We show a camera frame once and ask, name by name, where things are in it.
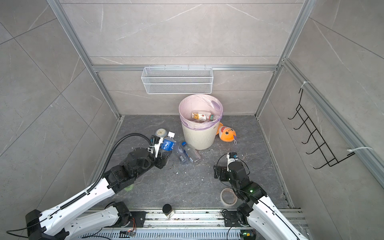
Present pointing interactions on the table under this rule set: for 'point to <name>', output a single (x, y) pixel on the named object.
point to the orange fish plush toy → (226, 133)
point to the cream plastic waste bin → (201, 139)
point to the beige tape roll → (228, 197)
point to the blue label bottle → (168, 143)
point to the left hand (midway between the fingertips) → (166, 145)
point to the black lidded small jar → (168, 210)
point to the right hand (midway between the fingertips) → (221, 165)
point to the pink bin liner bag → (199, 103)
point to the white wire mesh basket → (177, 80)
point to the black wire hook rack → (331, 160)
